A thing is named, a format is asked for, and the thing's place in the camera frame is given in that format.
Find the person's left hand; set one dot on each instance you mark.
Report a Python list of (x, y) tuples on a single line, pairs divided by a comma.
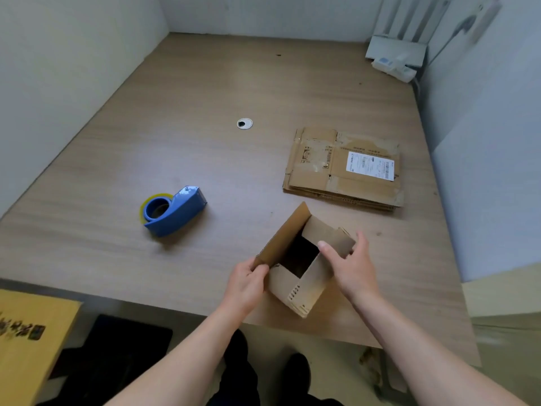
[(244, 290)]

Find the person's right hand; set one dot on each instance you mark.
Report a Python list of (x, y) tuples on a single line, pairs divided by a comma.
[(354, 271)]

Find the person's left thumb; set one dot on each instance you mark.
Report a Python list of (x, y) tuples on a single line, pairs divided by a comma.
[(262, 269)]

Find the person's right thumb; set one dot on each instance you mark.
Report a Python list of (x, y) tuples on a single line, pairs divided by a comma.
[(331, 251)]

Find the small cardboard box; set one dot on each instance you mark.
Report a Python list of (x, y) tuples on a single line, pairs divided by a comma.
[(305, 260)]

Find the person's right forearm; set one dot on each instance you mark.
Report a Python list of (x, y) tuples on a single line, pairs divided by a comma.
[(422, 355)]

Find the person's left forearm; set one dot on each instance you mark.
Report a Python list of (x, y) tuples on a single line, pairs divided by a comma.
[(181, 359)]

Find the stack of flattened cardboard boxes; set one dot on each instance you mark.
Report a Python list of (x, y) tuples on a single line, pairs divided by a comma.
[(344, 169)]

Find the blue tape dispenser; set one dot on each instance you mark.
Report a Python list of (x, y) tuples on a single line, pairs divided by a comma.
[(177, 211)]

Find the person's dark trousers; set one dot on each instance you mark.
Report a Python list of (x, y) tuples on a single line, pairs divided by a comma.
[(236, 376)]

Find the person's black shoe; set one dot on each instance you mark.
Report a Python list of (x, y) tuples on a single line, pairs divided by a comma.
[(297, 374)]

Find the clear packing tape roll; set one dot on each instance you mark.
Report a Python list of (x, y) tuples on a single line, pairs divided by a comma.
[(148, 201)]

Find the black chair seat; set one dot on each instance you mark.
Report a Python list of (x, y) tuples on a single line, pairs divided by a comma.
[(108, 355)]

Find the white power strip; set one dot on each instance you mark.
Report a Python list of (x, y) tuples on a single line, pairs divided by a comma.
[(394, 68)]

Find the white wifi router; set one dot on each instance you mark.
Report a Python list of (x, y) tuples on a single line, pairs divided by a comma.
[(401, 42)]

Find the yellow cardboard box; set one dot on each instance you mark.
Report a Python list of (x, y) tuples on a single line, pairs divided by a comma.
[(27, 342)]

